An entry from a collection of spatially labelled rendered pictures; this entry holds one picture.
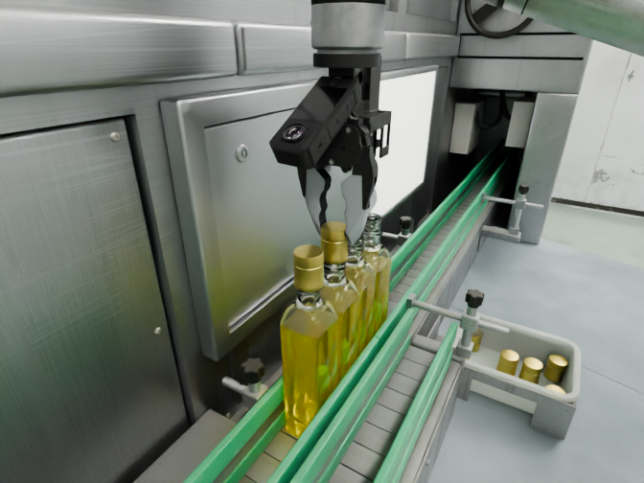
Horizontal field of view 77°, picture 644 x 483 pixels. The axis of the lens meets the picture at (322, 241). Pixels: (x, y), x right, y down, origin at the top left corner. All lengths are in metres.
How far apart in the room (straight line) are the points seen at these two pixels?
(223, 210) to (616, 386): 0.85
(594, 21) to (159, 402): 0.66
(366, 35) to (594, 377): 0.84
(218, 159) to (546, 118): 1.14
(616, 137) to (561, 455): 3.61
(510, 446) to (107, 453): 0.62
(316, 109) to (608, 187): 4.03
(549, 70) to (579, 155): 2.88
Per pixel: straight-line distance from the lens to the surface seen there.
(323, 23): 0.44
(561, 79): 1.44
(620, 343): 1.18
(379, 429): 0.63
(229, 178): 0.51
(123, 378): 0.55
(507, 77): 1.45
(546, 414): 0.86
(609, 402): 1.00
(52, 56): 0.39
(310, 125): 0.40
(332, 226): 0.49
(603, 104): 4.22
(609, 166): 4.31
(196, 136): 0.46
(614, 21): 0.54
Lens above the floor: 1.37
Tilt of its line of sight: 26 degrees down
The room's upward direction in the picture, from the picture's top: straight up
